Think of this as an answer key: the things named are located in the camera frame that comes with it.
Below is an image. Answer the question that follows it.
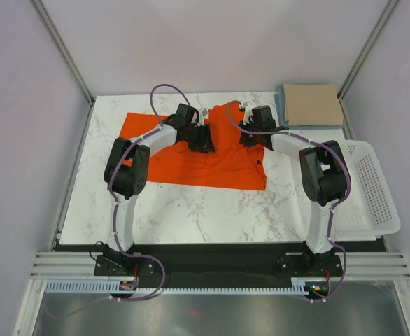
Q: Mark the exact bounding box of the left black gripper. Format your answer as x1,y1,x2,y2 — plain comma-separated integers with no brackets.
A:
185,124,215,155

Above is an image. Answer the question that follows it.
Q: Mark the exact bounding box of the right aluminium frame post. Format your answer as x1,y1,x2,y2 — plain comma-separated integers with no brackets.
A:
337,0,401,101

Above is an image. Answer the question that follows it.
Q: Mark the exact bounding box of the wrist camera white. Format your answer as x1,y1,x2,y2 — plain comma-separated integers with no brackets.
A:
239,101,255,123
196,108,208,126

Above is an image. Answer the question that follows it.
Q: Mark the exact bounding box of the purple cable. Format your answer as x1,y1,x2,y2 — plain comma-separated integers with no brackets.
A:
225,100,352,281
106,83,201,260

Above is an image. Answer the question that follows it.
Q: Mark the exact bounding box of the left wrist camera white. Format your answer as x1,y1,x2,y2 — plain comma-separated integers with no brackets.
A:
196,108,208,126

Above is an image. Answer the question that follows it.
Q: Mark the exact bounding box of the white slotted cable duct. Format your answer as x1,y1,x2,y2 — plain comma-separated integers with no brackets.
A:
43,276,342,295

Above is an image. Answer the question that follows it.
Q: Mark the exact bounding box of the left aluminium frame post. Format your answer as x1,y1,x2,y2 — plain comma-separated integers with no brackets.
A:
29,0,96,104

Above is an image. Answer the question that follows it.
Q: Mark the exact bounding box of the orange t shirt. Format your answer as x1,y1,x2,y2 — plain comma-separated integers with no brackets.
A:
120,105,267,191

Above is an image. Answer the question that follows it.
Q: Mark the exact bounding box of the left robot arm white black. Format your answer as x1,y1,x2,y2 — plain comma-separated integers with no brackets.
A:
104,104,215,275

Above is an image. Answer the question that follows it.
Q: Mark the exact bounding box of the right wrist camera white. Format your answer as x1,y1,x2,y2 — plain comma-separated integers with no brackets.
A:
239,101,255,123

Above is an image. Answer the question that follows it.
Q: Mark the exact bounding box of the folded beige t shirt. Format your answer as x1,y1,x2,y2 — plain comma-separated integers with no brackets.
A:
283,83,344,126

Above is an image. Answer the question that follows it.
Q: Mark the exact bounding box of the folded blue t shirt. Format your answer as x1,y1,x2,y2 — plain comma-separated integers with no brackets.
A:
274,84,344,130

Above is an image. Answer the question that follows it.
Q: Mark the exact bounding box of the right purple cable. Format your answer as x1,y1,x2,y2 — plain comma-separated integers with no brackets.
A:
225,100,352,281

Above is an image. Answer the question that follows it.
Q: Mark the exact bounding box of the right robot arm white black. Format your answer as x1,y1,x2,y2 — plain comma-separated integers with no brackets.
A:
237,103,351,276

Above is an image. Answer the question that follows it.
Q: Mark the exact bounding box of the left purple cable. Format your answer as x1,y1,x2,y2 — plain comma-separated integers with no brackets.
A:
106,83,201,260

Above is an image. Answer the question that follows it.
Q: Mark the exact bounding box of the white plastic basket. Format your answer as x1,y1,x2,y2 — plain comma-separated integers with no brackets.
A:
332,140,401,241

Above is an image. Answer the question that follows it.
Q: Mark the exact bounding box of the aluminium frame post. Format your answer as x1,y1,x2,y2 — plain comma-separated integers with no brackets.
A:
337,0,401,101
29,0,96,104

